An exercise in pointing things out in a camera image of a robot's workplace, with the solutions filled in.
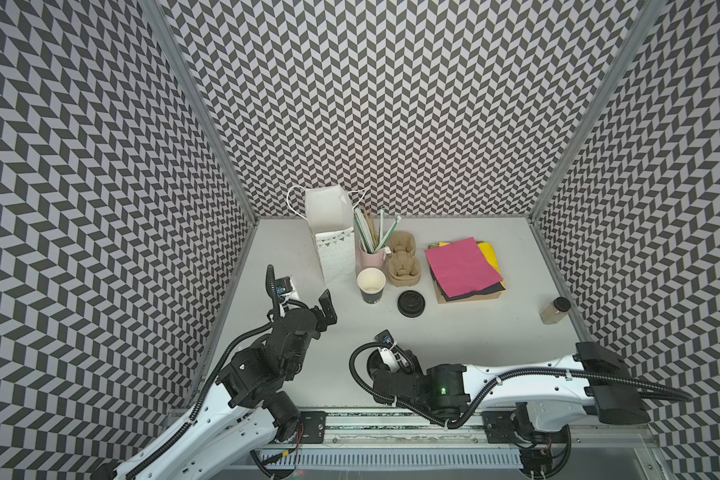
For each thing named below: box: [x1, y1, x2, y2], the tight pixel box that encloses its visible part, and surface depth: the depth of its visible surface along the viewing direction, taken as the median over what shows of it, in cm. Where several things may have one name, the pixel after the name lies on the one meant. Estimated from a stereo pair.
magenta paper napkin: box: [424, 237, 503, 299], surface depth 101 cm
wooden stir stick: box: [364, 207, 378, 247], surface depth 101 cm
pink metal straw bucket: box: [358, 247, 387, 273], surface depth 101 cm
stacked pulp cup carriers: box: [388, 231, 422, 287], surface depth 101 cm
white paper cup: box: [377, 347, 397, 372], surface depth 64 cm
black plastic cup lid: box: [397, 290, 426, 318], surface depth 94 cm
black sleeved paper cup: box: [356, 267, 387, 305], surface depth 93 cm
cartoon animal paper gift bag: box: [306, 185, 356, 286], surface depth 93 cm
